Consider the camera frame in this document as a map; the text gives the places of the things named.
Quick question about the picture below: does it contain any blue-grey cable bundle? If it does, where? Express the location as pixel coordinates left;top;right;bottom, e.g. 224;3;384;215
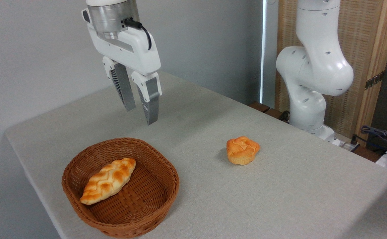
360;125;387;148

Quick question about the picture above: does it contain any grey tablecloth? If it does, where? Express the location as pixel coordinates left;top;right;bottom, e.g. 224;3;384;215
4;71;387;239

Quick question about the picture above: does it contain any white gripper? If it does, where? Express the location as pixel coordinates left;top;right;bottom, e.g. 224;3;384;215
82;9;162;126

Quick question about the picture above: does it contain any brown wicker basket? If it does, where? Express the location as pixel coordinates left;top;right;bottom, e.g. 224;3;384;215
62;138;180;238

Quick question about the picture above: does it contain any brown wooden robot platform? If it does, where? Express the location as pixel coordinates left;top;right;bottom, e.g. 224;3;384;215
248;101;381;163

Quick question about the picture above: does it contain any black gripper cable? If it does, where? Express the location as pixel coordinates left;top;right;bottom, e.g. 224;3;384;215
124;18;153;51

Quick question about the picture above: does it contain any metal screen hinge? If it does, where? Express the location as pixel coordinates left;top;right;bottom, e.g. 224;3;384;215
365;71;385;90

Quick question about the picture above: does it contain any round orange bread bun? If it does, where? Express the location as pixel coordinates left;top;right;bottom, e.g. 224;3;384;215
226;136;261;165

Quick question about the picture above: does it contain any braided oblong bread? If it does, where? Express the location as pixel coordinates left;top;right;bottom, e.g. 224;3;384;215
80;158;137;205

